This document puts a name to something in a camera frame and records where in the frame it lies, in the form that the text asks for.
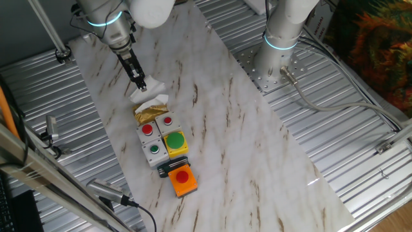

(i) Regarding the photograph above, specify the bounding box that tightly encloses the silver robot mounting plate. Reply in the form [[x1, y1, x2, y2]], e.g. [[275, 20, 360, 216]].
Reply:
[[232, 43, 309, 95]]

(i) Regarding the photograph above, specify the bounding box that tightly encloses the small silver camera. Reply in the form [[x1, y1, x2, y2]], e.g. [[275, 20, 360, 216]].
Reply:
[[45, 115, 60, 141]]

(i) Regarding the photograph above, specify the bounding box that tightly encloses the large silver camera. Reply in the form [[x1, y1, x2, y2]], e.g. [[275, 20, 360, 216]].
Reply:
[[86, 177, 132, 208]]

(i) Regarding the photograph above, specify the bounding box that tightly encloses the black hex key set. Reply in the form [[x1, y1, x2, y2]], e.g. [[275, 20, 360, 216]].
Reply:
[[156, 155, 192, 179]]

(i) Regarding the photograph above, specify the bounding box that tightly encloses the gold tissue pack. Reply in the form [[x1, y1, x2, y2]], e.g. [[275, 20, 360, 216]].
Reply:
[[132, 102, 170, 127]]

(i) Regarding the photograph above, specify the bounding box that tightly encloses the grey box small red button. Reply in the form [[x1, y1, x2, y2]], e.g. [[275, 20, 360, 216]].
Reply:
[[154, 111, 183, 137]]

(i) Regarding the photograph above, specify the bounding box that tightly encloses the yellow box green mushroom button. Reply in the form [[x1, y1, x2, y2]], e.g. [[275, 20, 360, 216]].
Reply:
[[163, 130, 190, 160]]

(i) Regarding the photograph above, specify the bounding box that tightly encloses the black keyboard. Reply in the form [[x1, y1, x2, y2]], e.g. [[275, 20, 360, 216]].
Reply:
[[0, 173, 16, 232]]

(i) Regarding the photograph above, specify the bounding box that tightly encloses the grey box red mushroom button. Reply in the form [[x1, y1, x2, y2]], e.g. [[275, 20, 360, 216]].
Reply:
[[135, 120, 162, 146]]

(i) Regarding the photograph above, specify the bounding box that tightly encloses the colourful patterned cloth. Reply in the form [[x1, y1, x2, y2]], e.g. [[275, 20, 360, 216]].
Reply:
[[323, 0, 412, 119]]

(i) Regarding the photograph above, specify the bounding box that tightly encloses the orange box red button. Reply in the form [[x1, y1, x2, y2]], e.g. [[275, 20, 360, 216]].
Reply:
[[167, 164, 199, 198]]

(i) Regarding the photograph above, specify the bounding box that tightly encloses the thick grey cable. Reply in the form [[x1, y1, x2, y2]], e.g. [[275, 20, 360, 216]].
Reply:
[[279, 65, 407, 129]]

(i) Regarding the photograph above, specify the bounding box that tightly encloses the white printed cardboard box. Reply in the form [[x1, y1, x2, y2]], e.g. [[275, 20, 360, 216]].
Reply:
[[304, 0, 339, 43]]

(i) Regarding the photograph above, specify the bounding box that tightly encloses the aluminium camera pole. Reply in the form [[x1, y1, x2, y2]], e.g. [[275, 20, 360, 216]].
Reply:
[[26, 0, 74, 66]]

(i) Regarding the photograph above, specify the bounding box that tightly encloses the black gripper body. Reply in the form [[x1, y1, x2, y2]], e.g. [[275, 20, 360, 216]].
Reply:
[[116, 50, 142, 79]]

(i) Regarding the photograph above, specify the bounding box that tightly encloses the grey box green button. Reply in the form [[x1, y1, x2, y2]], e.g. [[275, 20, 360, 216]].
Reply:
[[141, 138, 171, 169]]

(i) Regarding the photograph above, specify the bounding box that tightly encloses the aluminium profile with bracket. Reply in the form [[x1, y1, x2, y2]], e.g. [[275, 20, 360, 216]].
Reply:
[[374, 123, 412, 156]]

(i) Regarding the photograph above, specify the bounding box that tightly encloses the black camera cable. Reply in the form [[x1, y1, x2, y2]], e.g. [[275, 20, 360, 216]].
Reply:
[[120, 196, 158, 232]]

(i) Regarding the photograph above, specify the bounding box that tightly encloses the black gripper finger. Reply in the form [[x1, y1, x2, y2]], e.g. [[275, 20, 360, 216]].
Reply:
[[129, 73, 145, 93], [135, 71, 148, 92]]

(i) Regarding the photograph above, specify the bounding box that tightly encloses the folded white napkin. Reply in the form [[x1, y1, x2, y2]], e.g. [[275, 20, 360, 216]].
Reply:
[[129, 84, 164, 104]]

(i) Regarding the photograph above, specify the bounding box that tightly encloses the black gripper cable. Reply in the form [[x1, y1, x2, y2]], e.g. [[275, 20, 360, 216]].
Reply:
[[69, 1, 138, 44]]

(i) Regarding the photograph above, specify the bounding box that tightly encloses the aluminium frame beam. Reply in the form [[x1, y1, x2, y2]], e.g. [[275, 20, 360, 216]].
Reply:
[[0, 122, 135, 232]]

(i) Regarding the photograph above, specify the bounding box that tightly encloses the marble pattern table mat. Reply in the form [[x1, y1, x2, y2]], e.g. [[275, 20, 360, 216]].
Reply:
[[68, 0, 355, 232]]

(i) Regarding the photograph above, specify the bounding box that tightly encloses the camera clamp stand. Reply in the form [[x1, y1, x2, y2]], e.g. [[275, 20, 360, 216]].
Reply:
[[39, 131, 72, 161]]

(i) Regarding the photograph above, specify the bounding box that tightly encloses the orange tube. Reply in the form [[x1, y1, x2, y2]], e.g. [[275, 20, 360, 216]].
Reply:
[[0, 86, 21, 140]]

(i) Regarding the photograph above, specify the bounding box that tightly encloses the black flat device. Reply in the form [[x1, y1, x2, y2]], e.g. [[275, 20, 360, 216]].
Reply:
[[12, 189, 45, 232]]

